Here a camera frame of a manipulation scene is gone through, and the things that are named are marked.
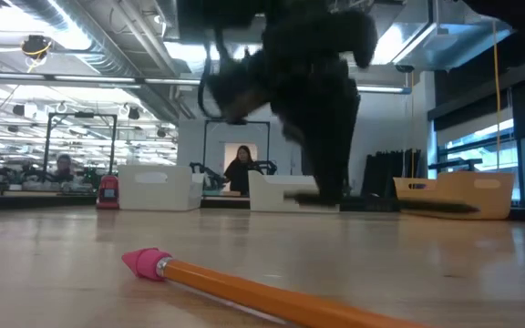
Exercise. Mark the black folded panel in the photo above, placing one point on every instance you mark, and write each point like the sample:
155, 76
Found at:
388, 177

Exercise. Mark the narrow white plastic bin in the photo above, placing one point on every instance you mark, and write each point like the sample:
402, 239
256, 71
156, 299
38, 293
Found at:
153, 187

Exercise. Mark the background black robot arm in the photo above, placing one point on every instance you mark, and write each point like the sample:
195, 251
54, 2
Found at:
203, 171
267, 166

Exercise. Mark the rectangular silver air duct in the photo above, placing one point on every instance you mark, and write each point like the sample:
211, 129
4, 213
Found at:
408, 41

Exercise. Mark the yellow plastic bin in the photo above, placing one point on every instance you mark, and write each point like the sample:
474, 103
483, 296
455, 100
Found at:
472, 191

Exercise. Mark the black metal gantry frame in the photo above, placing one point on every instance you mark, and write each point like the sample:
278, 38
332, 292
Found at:
205, 146
62, 114

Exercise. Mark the red rectangular case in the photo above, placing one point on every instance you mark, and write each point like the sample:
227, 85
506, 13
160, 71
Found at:
107, 193

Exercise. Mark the orange pencil pink eraser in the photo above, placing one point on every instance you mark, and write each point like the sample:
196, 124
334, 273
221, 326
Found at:
244, 291

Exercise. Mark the wide white plastic bin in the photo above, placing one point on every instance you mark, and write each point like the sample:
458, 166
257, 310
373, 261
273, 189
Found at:
271, 193

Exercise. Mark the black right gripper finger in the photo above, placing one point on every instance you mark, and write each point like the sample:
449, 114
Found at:
324, 150
346, 136

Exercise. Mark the dome security camera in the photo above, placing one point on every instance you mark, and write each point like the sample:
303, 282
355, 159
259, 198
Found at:
404, 68

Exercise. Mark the person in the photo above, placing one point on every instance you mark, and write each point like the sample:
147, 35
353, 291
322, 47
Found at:
64, 166
239, 171

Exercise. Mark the wooden background desk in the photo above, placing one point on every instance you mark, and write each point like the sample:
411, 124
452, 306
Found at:
39, 202

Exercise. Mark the linear ceiling light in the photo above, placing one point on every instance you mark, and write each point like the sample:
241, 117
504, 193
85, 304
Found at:
107, 79

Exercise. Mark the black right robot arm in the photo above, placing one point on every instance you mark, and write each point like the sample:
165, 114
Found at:
517, 13

